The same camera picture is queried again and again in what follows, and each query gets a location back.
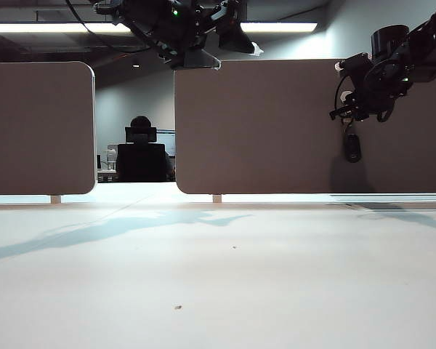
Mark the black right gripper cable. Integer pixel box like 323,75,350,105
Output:
333,69,354,112

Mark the long white ceiling light strip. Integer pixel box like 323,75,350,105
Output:
0,22,319,35

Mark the wide grey desk partition panel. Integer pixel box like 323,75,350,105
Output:
173,58,436,195

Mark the computer monitor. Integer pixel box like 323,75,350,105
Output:
156,129,177,158

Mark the background office desk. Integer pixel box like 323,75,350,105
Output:
97,167,117,183

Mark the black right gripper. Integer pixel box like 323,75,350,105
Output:
328,54,416,124

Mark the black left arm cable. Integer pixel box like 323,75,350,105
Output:
65,0,158,54

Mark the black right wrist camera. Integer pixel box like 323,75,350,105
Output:
335,52,376,78

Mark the black car key fob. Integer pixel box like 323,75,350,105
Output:
344,132,363,164

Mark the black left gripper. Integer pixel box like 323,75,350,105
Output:
166,0,265,70

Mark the clear water bottle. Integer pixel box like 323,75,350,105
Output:
107,143,118,172

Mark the seated person dark hair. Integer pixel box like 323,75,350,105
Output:
129,115,177,182

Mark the narrow grey desk partition panel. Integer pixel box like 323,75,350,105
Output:
0,60,97,196

